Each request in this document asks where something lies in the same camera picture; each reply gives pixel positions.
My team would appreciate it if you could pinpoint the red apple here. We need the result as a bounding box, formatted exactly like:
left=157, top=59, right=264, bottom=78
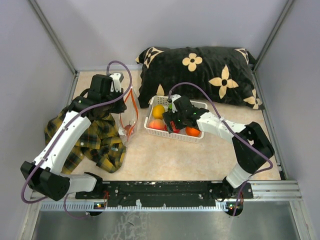
left=164, top=124, right=180, bottom=134

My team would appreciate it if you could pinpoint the white perforated plastic basket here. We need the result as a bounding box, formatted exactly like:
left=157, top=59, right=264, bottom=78
left=144, top=95, right=205, bottom=143

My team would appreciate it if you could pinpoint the clear zip bag orange zipper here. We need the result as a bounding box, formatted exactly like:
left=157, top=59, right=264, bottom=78
left=118, top=86, right=140, bottom=147

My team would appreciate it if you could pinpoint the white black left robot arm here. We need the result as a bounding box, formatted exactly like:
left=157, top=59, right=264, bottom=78
left=20, top=72, right=127, bottom=203

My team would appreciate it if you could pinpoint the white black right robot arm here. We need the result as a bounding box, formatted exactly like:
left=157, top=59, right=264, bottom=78
left=162, top=94, right=275, bottom=198

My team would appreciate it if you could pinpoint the orange tangerine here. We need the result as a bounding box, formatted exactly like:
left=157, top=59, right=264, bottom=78
left=185, top=126, right=201, bottom=137

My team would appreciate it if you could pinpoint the yellow lemon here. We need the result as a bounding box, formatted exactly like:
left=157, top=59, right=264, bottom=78
left=152, top=104, right=166, bottom=120

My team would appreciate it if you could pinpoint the orange peach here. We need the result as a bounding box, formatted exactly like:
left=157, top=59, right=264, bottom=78
left=148, top=119, right=165, bottom=131

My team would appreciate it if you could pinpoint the yellow black plaid shirt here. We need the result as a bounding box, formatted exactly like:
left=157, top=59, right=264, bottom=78
left=44, top=106, right=127, bottom=175

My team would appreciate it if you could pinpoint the black floral plush pillow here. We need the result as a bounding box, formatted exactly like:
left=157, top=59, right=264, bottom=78
left=135, top=46, right=265, bottom=110

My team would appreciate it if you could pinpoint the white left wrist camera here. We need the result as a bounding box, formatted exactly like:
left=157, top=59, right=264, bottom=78
left=109, top=72, right=124, bottom=93

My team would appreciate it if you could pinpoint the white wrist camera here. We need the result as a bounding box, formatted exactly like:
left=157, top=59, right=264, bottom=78
left=109, top=72, right=124, bottom=93
left=168, top=94, right=181, bottom=113

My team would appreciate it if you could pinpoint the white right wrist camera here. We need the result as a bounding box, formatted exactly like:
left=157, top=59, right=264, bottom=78
left=168, top=94, right=181, bottom=113

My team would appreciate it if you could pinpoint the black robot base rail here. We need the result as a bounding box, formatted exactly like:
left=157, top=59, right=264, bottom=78
left=75, top=181, right=239, bottom=208

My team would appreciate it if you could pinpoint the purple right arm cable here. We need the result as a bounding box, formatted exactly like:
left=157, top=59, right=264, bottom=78
left=168, top=81, right=274, bottom=173

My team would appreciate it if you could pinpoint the aluminium frame rail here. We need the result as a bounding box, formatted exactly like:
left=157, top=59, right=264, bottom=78
left=40, top=180, right=302, bottom=215

